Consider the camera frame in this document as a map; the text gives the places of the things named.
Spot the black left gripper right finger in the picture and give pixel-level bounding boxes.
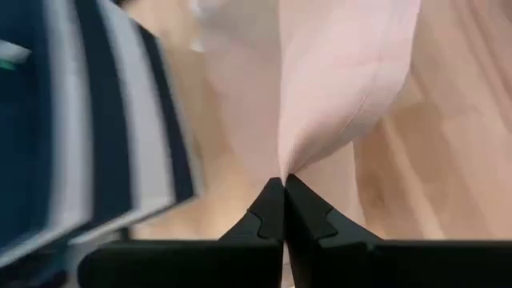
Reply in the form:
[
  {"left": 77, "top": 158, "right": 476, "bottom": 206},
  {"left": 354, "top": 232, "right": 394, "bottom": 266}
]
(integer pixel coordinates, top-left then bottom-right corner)
[{"left": 284, "top": 174, "right": 512, "bottom": 288}]

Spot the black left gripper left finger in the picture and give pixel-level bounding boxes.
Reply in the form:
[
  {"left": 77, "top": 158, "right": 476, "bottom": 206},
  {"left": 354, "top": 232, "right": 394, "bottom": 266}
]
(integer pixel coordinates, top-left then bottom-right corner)
[{"left": 78, "top": 178, "right": 286, "bottom": 288}]

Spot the navy white striped fabric basket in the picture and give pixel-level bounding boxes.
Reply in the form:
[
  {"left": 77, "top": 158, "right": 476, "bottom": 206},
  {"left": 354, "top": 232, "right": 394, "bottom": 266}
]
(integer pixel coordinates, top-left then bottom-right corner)
[{"left": 0, "top": 0, "right": 205, "bottom": 269}]

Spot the pink towel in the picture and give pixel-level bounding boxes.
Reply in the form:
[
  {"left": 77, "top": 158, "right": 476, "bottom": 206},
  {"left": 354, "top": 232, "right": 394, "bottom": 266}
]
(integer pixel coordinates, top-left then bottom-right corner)
[{"left": 191, "top": 0, "right": 423, "bottom": 186}]

